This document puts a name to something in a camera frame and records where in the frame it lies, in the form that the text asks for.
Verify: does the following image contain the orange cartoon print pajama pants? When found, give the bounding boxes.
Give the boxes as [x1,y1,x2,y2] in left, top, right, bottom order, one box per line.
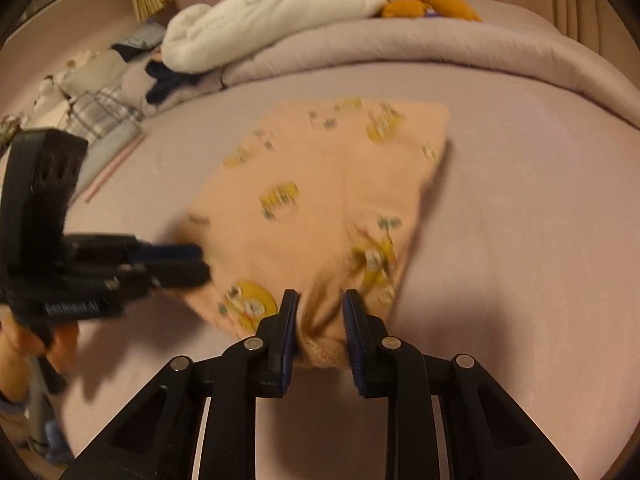
[177,98,449,368]

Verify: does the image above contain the person's left hand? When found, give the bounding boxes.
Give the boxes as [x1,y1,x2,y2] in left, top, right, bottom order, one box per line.
[0,314,82,406]

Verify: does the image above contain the folded pink garment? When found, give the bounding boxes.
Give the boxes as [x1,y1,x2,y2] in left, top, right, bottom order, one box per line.
[80,132,149,204]

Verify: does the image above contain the folded grey garment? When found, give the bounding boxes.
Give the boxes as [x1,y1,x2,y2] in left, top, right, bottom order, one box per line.
[74,120,141,196]

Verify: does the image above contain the plaid pillow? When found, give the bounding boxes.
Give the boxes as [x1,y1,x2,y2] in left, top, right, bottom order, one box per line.
[62,82,142,144]

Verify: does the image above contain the patterned fabric bundle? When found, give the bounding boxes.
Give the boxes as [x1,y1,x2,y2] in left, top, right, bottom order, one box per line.
[0,114,24,156]

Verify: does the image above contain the dark navy garment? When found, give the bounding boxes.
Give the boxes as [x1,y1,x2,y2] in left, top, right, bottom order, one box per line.
[144,60,204,105]

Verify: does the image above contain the grey pillow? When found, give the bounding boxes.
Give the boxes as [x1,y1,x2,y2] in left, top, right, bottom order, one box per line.
[60,49,127,98]

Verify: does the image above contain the striped blue pillow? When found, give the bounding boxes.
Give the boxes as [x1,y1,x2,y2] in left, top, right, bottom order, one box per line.
[111,21,166,63]

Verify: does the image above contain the white goose plush toy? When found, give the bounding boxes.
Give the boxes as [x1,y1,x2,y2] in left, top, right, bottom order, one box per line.
[160,0,484,75]

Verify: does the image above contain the mauve rolled duvet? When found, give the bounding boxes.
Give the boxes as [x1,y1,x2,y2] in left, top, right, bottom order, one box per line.
[120,0,639,126]

